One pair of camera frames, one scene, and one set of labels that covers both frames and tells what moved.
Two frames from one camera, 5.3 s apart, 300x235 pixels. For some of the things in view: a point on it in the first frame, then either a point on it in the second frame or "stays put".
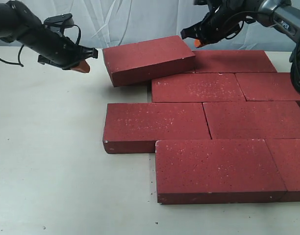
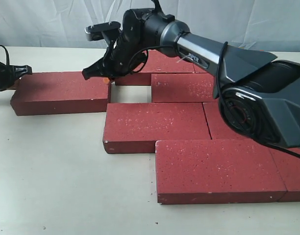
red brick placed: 135,128 stays put
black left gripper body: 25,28 → 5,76
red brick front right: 289,155 stays put
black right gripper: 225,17 → 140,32
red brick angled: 148,60 → 58,92
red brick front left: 216,171 stays put
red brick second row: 199,87 stays put
